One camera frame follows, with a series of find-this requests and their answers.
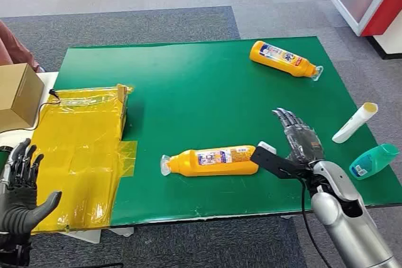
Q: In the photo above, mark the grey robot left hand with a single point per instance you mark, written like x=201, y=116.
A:
x=17, y=212

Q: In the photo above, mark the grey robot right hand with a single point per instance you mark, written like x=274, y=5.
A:
x=303, y=141

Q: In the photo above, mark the orange bottle with clear cap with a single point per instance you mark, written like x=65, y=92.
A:
x=217, y=162

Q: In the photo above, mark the orange bottle with blue label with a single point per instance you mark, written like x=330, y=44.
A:
x=279, y=59

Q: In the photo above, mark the teal plastic bottle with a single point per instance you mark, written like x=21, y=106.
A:
x=372, y=161

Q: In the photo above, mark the green round container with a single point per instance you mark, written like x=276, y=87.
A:
x=4, y=149

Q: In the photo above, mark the white tube with yellow cap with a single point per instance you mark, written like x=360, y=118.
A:
x=353, y=123

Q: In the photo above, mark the white paper sheet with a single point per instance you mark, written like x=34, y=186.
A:
x=86, y=236
x=124, y=231

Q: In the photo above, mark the yellow taped cardboard box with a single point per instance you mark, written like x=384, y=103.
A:
x=81, y=149

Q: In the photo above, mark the brown cardboard box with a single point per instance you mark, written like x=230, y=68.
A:
x=17, y=91

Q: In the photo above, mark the green table mat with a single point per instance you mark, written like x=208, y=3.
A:
x=204, y=99

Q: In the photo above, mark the white cabinet with black base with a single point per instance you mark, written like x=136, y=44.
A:
x=389, y=41

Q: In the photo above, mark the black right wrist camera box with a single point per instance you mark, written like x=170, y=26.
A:
x=273, y=162

